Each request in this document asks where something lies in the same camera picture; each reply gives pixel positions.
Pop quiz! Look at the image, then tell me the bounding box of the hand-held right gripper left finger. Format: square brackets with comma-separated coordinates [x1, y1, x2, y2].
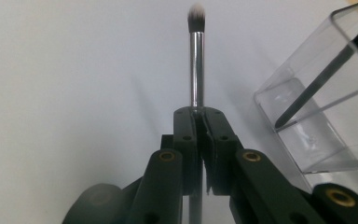
[160, 106, 203, 197]

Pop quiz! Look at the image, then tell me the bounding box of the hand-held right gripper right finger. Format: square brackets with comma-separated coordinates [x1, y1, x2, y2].
[195, 106, 244, 197]

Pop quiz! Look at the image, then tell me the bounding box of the white table cover sheet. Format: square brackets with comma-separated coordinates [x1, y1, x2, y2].
[0, 0, 358, 224]

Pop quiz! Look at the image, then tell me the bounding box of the clear acrylic organizer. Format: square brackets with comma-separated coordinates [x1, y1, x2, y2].
[253, 0, 358, 202]

